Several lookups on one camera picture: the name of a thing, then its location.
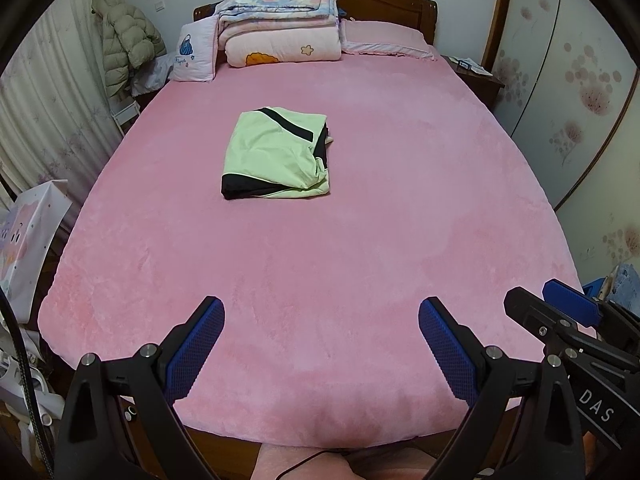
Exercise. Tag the pink pillow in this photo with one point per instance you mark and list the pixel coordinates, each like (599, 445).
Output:
(385, 35)

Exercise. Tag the floral print wardrobe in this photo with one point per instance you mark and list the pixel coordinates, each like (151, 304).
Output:
(575, 60)

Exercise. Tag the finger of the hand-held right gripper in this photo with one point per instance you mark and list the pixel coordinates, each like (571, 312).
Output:
(532, 312)
(572, 301)

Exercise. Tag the pale floral curtain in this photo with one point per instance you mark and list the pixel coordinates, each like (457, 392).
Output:
(50, 110)

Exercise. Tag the papers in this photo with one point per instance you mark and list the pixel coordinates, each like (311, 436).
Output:
(472, 65)

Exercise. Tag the person's legs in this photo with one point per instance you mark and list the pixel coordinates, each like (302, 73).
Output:
(280, 466)

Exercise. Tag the white plastic stand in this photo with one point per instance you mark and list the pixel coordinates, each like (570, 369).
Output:
(20, 390)

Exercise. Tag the pale lavender cloth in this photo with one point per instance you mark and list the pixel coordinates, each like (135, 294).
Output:
(152, 75)

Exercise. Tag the blue jeans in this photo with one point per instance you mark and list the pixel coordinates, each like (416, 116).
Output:
(627, 280)

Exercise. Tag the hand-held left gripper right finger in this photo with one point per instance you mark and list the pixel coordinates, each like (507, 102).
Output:
(447, 355)

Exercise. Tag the wooden headboard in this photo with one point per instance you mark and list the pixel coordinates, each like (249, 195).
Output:
(380, 0)

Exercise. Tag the white cushion with bag print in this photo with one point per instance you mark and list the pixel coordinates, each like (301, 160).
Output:
(192, 50)

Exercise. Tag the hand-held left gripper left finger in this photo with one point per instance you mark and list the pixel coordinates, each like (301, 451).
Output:
(197, 350)

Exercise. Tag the blue plastic stool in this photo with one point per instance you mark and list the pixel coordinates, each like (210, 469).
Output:
(595, 289)

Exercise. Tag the bed with pink sheet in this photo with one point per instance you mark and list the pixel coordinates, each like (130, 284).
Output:
(350, 260)

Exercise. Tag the wooden nightstand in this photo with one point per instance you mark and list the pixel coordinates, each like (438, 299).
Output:
(485, 91)

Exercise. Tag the green and black hooded jacket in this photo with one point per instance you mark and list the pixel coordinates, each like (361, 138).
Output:
(270, 155)

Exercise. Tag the beige puffer jacket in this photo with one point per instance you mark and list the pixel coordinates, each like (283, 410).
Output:
(125, 35)

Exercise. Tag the white chair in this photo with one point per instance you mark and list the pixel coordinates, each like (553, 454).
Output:
(127, 117)

